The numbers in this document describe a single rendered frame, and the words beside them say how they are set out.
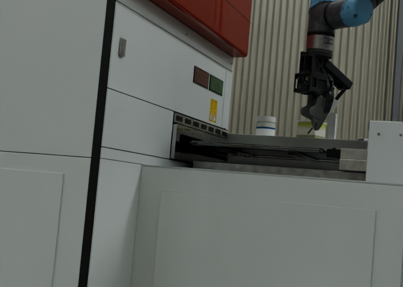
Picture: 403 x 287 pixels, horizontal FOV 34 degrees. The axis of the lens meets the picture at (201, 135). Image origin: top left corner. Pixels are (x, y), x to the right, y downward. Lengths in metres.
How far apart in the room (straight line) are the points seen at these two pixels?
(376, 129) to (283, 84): 3.47
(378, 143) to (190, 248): 0.49
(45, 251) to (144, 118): 0.40
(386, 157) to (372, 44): 3.42
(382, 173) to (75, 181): 0.68
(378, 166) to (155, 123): 0.56
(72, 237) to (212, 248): 0.32
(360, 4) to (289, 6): 3.38
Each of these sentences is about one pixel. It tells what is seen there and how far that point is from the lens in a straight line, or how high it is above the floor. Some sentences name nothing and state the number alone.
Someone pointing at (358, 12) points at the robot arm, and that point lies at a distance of 1.76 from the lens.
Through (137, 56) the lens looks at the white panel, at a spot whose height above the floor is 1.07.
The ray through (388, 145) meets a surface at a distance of 1.54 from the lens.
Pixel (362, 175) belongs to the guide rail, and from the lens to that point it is 1.75.
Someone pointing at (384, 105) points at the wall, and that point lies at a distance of 4.84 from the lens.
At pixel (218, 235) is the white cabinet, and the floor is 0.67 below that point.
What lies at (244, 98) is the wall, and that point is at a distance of 5.07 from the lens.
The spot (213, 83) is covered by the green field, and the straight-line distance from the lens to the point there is 2.06.
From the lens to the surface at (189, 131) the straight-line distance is 1.88.
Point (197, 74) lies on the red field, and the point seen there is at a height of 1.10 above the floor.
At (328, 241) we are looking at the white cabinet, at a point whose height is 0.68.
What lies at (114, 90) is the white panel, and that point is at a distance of 1.51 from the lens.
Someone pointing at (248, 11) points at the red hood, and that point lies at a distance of 2.24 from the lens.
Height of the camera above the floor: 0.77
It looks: 5 degrees up
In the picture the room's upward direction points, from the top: 5 degrees clockwise
